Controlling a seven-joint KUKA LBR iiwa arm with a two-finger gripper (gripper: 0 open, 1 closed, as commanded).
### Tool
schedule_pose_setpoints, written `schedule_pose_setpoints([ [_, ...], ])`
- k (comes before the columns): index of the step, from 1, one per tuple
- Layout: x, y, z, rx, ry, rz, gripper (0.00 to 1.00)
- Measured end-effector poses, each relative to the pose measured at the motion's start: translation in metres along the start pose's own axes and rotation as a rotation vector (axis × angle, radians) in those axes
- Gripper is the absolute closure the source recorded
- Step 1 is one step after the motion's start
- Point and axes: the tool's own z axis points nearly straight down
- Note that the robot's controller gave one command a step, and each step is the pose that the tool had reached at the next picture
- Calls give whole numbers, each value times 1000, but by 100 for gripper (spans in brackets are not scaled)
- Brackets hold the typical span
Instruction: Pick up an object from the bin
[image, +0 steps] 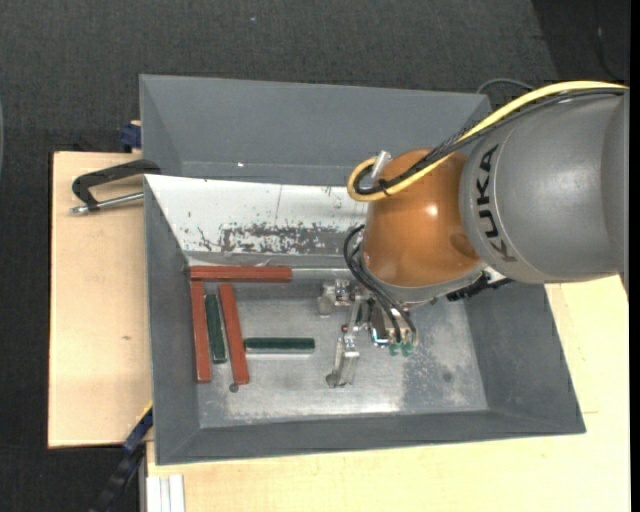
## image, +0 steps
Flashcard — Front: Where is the pale wood flat board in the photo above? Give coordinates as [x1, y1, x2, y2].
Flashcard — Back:
[47, 150, 154, 449]

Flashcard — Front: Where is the grey metal bin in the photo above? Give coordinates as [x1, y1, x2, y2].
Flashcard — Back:
[138, 73, 587, 466]

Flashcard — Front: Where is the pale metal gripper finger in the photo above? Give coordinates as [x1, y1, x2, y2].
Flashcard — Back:
[325, 335, 362, 390]
[317, 279, 354, 317]

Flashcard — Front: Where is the red-brown flat block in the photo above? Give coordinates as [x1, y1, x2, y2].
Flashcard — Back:
[189, 280, 213, 385]
[218, 283, 251, 387]
[189, 265, 294, 284]

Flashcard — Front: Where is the dark green flat block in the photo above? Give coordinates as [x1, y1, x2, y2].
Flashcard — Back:
[243, 337, 317, 356]
[204, 293, 229, 365]

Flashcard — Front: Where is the black cylinder on white bracket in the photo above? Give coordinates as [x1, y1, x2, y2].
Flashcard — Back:
[444, 269, 513, 303]

